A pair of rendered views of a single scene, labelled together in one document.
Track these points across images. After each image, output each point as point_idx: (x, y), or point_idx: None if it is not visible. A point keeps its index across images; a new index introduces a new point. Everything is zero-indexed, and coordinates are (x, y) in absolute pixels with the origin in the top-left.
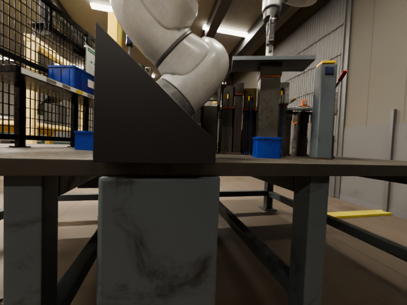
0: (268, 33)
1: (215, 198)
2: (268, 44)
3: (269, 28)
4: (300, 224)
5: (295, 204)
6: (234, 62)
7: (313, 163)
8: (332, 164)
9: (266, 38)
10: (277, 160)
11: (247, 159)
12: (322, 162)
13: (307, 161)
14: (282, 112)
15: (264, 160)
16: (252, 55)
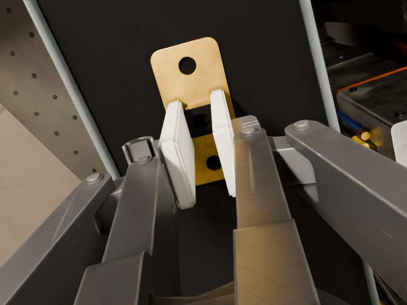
0: (109, 241)
1: None
2: (133, 161)
3: (13, 284)
4: None
5: None
6: None
7: (60, 148)
8: (73, 173)
9: (389, 208)
10: (53, 91)
11: (20, 37)
12: (98, 164)
13: (85, 141)
14: (338, 120)
15: (23, 71)
16: (23, 1)
